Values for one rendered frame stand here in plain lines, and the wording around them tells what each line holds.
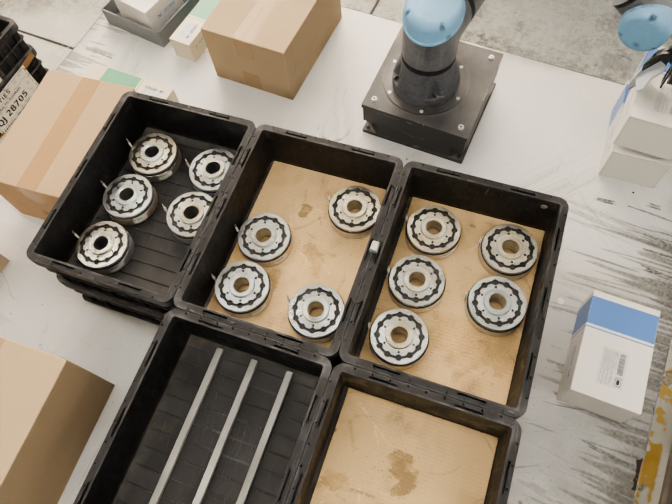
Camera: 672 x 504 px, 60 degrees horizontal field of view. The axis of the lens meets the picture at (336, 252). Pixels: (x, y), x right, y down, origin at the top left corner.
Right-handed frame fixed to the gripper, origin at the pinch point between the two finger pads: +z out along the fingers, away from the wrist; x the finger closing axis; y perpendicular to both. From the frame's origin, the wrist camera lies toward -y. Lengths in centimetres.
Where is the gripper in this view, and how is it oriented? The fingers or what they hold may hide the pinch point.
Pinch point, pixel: (666, 95)
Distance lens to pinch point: 138.1
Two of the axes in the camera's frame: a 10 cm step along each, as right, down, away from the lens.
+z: 0.7, 4.2, 9.1
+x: 9.1, 3.5, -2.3
